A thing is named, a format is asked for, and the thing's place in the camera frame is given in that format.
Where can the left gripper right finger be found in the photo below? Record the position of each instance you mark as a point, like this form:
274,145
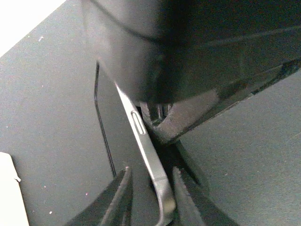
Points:
194,208

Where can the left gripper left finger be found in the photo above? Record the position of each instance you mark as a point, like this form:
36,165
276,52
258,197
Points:
112,207

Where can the black smartphone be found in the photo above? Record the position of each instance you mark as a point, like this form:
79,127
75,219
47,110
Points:
128,144

